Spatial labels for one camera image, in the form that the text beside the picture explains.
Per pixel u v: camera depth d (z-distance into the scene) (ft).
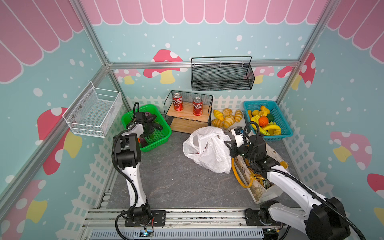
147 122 3.16
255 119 3.34
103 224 2.44
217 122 3.58
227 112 3.82
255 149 1.96
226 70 3.09
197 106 2.94
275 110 3.72
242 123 3.84
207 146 2.80
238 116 3.81
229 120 3.66
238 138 2.28
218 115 3.82
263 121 3.38
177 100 3.01
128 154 1.97
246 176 2.25
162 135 3.46
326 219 1.30
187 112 3.34
